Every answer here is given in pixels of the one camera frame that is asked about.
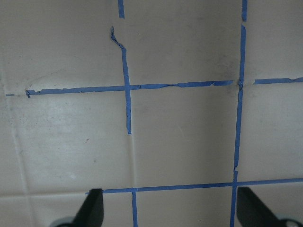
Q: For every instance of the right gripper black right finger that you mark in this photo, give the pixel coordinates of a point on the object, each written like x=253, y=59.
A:
x=252, y=212

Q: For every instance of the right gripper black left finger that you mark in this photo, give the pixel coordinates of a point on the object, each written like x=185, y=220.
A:
x=91, y=213

